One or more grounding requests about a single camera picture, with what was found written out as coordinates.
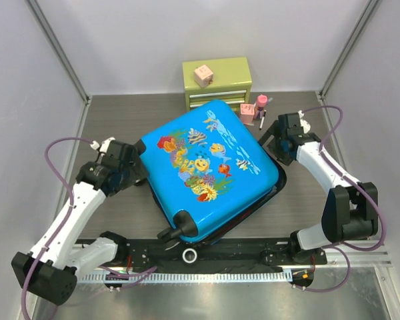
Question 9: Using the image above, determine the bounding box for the black white marker pen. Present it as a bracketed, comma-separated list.
[259, 109, 267, 130]

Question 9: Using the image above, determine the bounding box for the pink cube on cabinet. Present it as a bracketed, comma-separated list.
[194, 64, 214, 88]

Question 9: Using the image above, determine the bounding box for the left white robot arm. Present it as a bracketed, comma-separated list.
[11, 137, 148, 305]

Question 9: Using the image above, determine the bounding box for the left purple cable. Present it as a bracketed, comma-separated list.
[21, 137, 159, 320]

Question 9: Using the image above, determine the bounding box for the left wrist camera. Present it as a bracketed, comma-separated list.
[99, 137, 134, 168]

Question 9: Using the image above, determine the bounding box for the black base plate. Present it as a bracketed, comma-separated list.
[89, 238, 328, 289]

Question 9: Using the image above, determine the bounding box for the blue fish-print suitcase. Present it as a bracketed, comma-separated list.
[138, 100, 286, 249]

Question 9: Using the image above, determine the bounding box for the pink capped bottle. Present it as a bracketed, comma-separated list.
[254, 95, 268, 119]

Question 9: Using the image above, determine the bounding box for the green drawer cabinet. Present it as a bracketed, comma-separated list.
[182, 57, 252, 111]

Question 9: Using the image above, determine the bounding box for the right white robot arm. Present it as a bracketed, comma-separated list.
[259, 113, 379, 264]

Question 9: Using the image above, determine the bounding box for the aluminium rail frame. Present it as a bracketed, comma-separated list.
[26, 241, 393, 284]

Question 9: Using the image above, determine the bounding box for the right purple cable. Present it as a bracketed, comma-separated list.
[291, 105, 388, 293]

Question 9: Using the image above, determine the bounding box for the pink cube on table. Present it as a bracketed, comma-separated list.
[239, 103, 255, 125]

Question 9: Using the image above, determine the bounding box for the purple cable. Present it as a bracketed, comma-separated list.
[21, 137, 159, 320]
[291, 105, 388, 293]

